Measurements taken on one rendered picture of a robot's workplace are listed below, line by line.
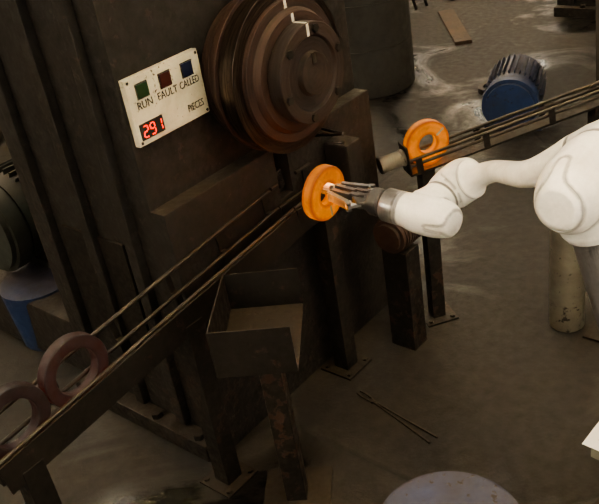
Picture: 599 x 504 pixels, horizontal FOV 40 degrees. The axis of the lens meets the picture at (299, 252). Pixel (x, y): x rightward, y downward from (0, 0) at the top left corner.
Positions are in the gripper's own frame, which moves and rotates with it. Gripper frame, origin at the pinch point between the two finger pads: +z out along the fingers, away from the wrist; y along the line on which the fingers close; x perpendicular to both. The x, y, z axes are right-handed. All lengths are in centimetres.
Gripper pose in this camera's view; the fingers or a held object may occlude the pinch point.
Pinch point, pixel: (323, 187)
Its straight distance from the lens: 228.0
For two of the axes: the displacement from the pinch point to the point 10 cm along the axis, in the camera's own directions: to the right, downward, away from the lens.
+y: 6.2, -4.7, 6.2
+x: -1.1, -8.4, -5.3
